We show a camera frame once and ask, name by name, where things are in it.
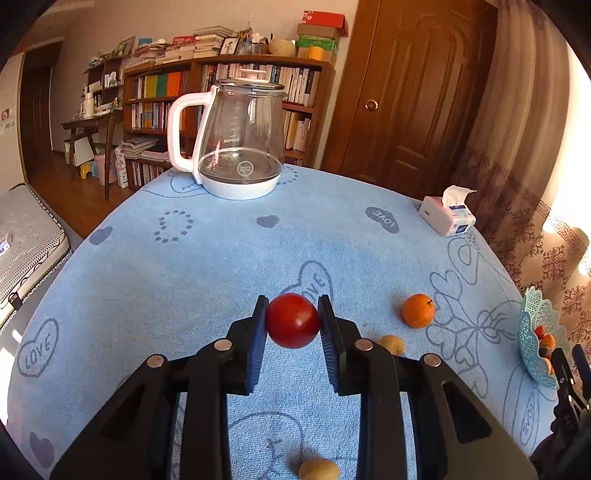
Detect wooden side table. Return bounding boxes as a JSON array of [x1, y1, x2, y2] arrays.
[[61, 110, 124, 200]]

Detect brown wooden door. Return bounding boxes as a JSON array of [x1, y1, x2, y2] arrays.
[[321, 0, 497, 199]]

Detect brown patterned curtain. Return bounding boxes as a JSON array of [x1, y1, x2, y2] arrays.
[[450, 0, 591, 333]]

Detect grey quilted mattress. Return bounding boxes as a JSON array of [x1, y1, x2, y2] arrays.
[[0, 183, 72, 324]]

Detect dark wooden door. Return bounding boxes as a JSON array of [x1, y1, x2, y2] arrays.
[[19, 41, 63, 185]]

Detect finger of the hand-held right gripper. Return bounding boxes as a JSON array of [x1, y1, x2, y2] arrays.
[[571, 344, 591, 408], [549, 348, 579, 408]]

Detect rows of shelved books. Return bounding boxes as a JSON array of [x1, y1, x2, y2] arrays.
[[129, 64, 321, 185]]

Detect small open shelf unit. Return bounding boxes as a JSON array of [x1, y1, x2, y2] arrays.
[[83, 58, 125, 116]]

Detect blue heart-print tablecloth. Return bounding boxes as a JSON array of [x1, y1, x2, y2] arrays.
[[7, 164, 561, 480]]

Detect wooden bookshelf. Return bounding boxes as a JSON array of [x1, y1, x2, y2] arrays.
[[122, 55, 336, 190]]

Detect teal plastic lattice basket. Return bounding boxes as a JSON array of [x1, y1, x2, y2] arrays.
[[518, 286, 572, 392]]

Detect glass kettle with white handle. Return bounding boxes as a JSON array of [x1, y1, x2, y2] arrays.
[[167, 68, 289, 200]]

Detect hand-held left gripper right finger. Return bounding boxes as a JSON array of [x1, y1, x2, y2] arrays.
[[318, 294, 539, 480]]

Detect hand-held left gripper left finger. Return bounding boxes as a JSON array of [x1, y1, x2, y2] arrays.
[[50, 295, 270, 480]]

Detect green box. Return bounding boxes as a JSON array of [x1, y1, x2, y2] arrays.
[[298, 36, 339, 51]]

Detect white tissue pack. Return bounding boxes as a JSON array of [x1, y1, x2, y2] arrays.
[[418, 185, 477, 238]]

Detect red box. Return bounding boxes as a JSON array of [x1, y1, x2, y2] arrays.
[[302, 11, 348, 37]]

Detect stacks of books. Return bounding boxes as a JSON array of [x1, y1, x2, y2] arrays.
[[131, 27, 236, 65]]

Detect brown cardboard box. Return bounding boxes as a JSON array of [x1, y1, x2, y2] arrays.
[[297, 23, 341, 40]]

